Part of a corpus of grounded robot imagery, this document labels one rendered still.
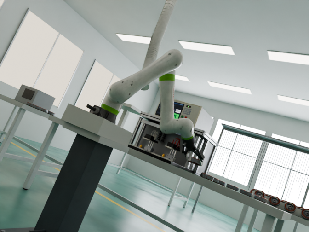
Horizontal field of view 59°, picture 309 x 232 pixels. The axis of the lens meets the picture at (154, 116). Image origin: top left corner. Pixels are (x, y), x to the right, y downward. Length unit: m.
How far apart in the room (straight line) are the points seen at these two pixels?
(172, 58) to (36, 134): 5.86
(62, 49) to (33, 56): 0.78
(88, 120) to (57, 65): 5.56
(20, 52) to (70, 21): 1.46
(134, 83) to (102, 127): 0.32
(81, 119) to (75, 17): 5.85
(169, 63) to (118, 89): 0.36
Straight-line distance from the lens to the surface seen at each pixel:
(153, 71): 1.66
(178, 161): 2.50
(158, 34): 4.08
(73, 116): 1.72
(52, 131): 2.86
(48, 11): 6.96
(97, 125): 1.58
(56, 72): 7.15
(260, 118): 8.92
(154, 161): 2.02
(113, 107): 1.74
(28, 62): 6.74
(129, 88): 1.60
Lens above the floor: 0.75
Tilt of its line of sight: 8 degrees up
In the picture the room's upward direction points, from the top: 22 degrees clockwise
